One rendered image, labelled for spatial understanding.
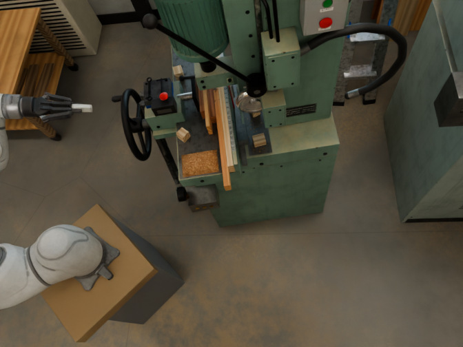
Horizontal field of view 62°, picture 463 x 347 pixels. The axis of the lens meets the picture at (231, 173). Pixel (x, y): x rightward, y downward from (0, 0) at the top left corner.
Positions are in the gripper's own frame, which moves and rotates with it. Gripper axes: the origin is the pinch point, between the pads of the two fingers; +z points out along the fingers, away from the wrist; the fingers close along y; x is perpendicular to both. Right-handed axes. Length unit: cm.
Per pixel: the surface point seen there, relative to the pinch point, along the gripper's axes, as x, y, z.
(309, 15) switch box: -71, -22, 59
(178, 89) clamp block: -16.7, -2.7, 34.5
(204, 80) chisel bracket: -29, -8, 42
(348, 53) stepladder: 8, 44, 128
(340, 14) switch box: -72, -22, 66
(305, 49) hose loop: -59, -21, 63
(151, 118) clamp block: -12.8, -12.4, 24.9
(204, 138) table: -13.4, -20.7, 43.2
